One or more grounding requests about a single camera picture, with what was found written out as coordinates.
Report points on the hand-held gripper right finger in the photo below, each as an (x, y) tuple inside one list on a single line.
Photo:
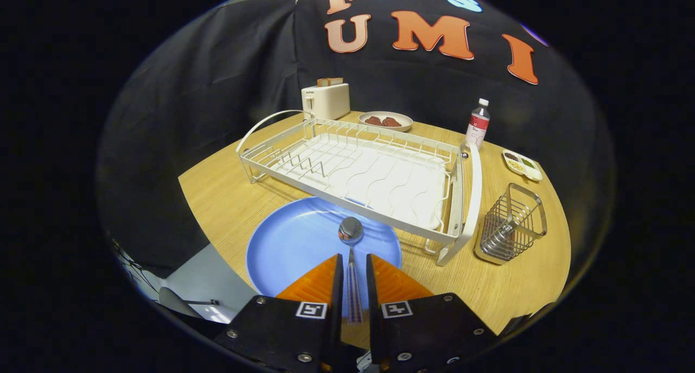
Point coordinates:
[(372, 291)]

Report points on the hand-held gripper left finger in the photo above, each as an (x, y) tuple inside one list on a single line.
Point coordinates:
[(336, 291)]

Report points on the blue plate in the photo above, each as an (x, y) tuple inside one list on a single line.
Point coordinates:
[(293, 248)]

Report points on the white dish rack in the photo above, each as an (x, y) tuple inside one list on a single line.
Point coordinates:
[(380, 183)]

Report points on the beige plate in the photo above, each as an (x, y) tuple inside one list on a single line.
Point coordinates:
[(386, 129)]

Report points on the small white divided dish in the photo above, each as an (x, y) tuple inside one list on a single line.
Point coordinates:
[(521, 165)]

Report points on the brown meat piece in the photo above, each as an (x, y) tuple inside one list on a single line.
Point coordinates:
[(373, 121), (392, 122)]

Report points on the white toaster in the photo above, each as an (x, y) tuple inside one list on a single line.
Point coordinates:
[(328, 101)]

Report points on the clear bottle with red label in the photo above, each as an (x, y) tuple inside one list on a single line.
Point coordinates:
[(478, 126)]

